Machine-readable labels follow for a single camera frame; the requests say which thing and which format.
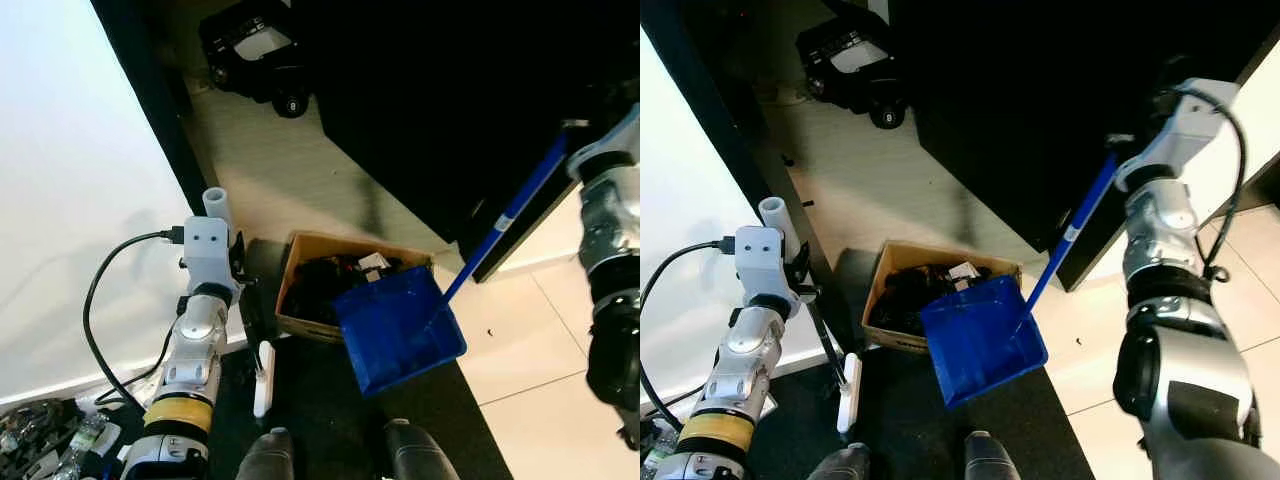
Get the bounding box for white broom with black stick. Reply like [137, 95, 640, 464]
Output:
[758, 197, 864, 434]
[203, 187, 277, 419]

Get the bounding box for blue long-handled dustpan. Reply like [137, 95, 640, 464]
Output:
[332, 130, 571, 398]
[918, 150, 1119, 409]

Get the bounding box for black floor mat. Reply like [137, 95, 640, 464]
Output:
[120, 300, 513, 480]
[765, 330, 1097, 480]

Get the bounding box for brown cardboard box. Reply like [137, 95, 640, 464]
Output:
[865, 240, 1023, 353]
[275, 232, 436, 346]

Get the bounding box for black junk pile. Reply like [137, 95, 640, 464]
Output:
[293, 253, 409, 327]
[872, 262, 991, 331]

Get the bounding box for black cabinet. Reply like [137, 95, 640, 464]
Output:
[888, 0, 1280, 293]
[290, 0, 641, 283]

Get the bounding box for grey left robot foot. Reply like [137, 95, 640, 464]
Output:
[235, 428, 297, 480]
[818, 443, 873, 480]

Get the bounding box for grey robot foot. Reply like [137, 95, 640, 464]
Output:
[963, 430, 1023, 480]
[235, 428, 297, 480]
[384, 418, 461, 480]
[818, 443, 873, 480]

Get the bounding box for black wheeled machine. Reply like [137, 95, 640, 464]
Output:
[198, 0, 313, 119]
[795, 15, 911, 131]

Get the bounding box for clear plastic bottle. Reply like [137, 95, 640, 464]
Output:
[644, 428, 683, 473]
[58, 413, 109, 473]

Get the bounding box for grey right robot foot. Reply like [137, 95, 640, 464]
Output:
[963, 430, 1023, 480]
[384, 418, 461, 480]

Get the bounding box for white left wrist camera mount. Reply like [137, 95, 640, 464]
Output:
[735, 225, 793, 303]
[183, 215, 237, 296]

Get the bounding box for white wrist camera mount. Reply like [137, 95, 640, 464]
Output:
[183, 215, 237, 296]
[735, 225, 793, 303]
[1115, 78, 1241, 191]
[568, 105, 641, 181]

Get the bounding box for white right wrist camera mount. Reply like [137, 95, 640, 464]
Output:
[1115, 78, 1241, 191]
[568, 105, 641, 181]

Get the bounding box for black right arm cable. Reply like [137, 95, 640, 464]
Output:
[1160, 85, 1249, 283]

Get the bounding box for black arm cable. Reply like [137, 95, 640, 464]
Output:
[83, 228, 187, 413]
[1160, 85, 1249, 283]
[640, 238, 739, 421]

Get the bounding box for black frame post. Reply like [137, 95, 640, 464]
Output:
[90, 0, 213, 217]
[640, 0, 851, 331]

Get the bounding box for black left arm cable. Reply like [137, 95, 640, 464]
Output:
[83, 228, 187, 413]
[640, 238, 739, 421]

